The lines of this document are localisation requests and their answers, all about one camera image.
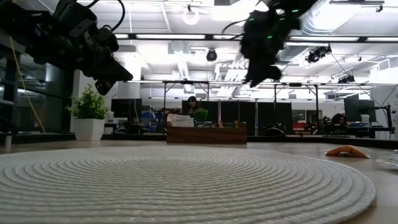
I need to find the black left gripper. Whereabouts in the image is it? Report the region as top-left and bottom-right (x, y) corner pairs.
(52, 0), (134, 96)

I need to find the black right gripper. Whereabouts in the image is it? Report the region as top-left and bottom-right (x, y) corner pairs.
(239, 5), (294, 88)

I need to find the white orange tea bag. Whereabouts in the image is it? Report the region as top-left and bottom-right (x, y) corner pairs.
(167, 113), (195, 128)
(325, 144), (373, 159)

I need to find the black computer monitor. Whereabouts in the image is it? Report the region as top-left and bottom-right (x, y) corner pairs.
(343, 98), (377, 124)
(111, 98), (143, 119)

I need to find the green plant in white pot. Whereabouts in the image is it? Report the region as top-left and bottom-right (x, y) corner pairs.
(65, 83), (109, 141)

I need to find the long LED light bar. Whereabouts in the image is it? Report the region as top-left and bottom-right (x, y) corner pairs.
(113, 32), (398, 44)

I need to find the person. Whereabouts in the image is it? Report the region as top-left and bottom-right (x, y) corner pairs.
(330, 113), (348, 133)
(186, 95), (203, 118)

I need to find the brown wooden compartment tray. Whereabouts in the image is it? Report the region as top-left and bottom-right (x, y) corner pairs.
(166, 121), (248, 145)

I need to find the round ceiling light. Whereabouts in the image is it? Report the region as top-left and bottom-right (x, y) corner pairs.
(182, 7), (200, 26)

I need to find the white round woven placemat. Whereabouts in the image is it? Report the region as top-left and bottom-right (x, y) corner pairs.
(0, 145), (377, 224)

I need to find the black ceiling camera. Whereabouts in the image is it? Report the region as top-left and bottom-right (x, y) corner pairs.
(305, 45), (333, 64)

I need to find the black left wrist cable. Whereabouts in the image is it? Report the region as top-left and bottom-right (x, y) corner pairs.
(86, 0), (127, 32)

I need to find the yellow cable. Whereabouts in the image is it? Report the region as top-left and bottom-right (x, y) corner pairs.
(8, 36), (47, 134)

